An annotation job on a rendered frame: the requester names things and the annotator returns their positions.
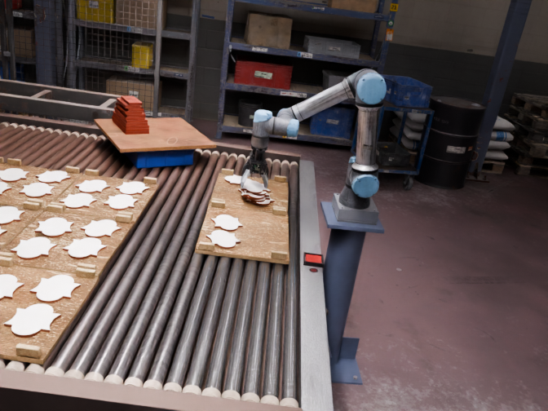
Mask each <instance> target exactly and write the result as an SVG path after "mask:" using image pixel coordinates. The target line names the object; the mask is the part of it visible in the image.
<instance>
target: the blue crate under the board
mask: <svg viewBox="0 0 548 411"><path fill-rule="evenodd" d="M194 150H195V149H180V150H163V151H147V152H124V154H125V155H126V156H127V157H128V159H129V160H130V161H131V162H132V163H133V164H134V165H135V167H136V168H150V167H163V166H187V165H192V164H193V153H194Z"/></svg>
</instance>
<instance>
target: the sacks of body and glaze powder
mask: <svg viewBox="0 0 548 411"><path fill-rule="evenodd" d="M393 112H394V113H395V114H396V116H397V117H396V118H394V119H392V121H393V122H394V124H395V126H393V127H391V128H390V133H389V136H388V141H387V142H392V143H397V140H398V136H399V132H400V126H401V122H402V118H403V115H404V112H398V111H393ZM425 119H426V114H424V113H407V117H406V120H405V124H404V130H403V134H402V138H401V141H400V145H401V146H402V147H403V148H404V149H406V150H407V151H408V152H409V153H410V154H412V155H411V157H410V161H409V163H410V164H414V162H415V157H416V156H417V152H418V151H417V148H418V146H419V143H420V139H421V136H422V129H423V122H424V121H425ZM514 129H515V127H514V125H512V124H511V123H510V122H509V121H507V120H505V119H503V118H501V117H499V116H497V120H496V122H495V125H494V127H493V131H492V136H491V139H490V142H489V145H488V150H487V152H486V156H485V159H484V164H489V165H490V166H489V168H488V169H484V168H482V169H481V171H482V172H488V173H494V174H502V171H503V168H504V165H505V162H504V161H503V160H506V159H508V156H507V155H506V154H505V153H504V152H503V151H502V150H503V149H507V148H509V147H510V145H509V144H508V143H507V141H511V140H513V138H514V137H513V136H512V134H511V133H510V132H509V131H510V130H514Z"/></svg>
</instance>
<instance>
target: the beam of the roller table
mask: <svg viewBox="0 0 548 411"><path fill-rule="evenodd" d="M303 252H308V253H313V254H321V250H320V231H319V221H318V210H317V200H316V181H315V171H314V161H304V160H300V161H299V166H298V407H299V408H301V409H303V411H334V401H333V390H332V380H331V370H330V360H329V340H328V330H327V320H326V310H325V291H324V281H323V271H322V267H311V266H305V265H303ZM310 268H315V269H317V270H318V272H310V271H309V269H310Z"/></svg>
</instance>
